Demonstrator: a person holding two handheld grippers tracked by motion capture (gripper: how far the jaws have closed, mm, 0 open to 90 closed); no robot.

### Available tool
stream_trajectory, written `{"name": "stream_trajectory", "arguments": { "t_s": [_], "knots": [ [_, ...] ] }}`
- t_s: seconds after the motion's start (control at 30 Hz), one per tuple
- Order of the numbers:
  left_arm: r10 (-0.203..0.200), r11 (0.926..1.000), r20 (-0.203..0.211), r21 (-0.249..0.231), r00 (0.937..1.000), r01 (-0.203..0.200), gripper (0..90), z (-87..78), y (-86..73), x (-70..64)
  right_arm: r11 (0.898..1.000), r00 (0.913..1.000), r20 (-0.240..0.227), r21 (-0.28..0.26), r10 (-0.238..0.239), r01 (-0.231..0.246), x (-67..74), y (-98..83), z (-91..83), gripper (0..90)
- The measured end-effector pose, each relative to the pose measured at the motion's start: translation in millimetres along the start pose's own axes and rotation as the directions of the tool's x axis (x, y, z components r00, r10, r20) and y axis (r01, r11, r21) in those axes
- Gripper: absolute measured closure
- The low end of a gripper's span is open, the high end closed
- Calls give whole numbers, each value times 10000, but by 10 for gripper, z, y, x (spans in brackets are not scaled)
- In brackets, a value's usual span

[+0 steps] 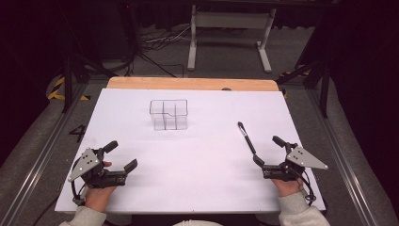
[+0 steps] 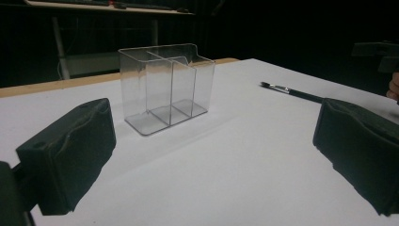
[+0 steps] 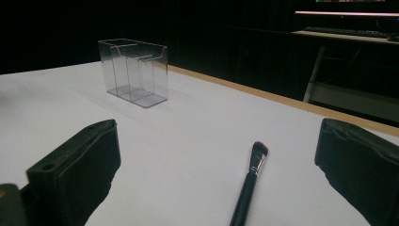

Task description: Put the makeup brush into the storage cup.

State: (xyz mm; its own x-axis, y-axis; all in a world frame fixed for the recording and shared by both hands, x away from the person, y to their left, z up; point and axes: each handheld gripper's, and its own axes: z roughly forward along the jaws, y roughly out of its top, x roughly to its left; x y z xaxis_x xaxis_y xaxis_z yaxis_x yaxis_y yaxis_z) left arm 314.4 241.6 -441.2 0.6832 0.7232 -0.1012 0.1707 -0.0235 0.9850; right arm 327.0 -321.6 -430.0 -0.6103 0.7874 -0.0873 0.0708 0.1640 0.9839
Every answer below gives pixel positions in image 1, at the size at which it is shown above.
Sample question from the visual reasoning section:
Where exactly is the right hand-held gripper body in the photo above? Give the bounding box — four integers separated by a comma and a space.
262, 142, 329, 183

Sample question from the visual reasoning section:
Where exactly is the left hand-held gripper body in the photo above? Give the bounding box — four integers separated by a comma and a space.
68, 148, 127, 189

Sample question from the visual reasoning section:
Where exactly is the clear plastic organizer box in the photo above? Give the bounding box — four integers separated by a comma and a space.
149, 99, 189, 132

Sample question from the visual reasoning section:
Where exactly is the person's right hand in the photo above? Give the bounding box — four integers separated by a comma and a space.
270, 178, 304, 199

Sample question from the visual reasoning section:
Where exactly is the person's left hand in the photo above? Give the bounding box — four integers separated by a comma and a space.
84, 160, 118, 214

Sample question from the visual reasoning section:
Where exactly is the white table cover board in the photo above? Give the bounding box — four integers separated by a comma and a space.
55, 88, 327, 215

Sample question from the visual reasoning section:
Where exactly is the yellow black floor tape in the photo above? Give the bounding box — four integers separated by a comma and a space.
46, 76, 91, 102

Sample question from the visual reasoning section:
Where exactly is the black tripod stand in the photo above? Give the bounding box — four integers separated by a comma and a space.
60, 46, 120, 114
276, 31, 334, 119

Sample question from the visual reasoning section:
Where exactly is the person's torso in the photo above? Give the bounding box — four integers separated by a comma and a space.
171, 219, 224, 226

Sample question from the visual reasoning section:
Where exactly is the white metal stand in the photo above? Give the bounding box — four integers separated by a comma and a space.
186, 4, 278, 74

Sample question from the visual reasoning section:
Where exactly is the left hand-held gripper cable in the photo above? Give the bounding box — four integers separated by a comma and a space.
70, 156, 89, 207

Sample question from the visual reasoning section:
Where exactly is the hand-held gripper cable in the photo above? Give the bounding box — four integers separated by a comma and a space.
295, 169, 317, 205
70, 156, 89, 207

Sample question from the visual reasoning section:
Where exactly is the right hand-held gripper cable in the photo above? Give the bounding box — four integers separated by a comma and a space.
295, 169, 317, 205

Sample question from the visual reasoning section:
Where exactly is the aluminium floor rail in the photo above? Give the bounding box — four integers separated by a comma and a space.
0, 82, 89, 226
305, 89, 382, 226

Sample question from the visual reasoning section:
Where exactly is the bundle of floor cables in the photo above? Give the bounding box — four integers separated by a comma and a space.
137, 24, 193, 78

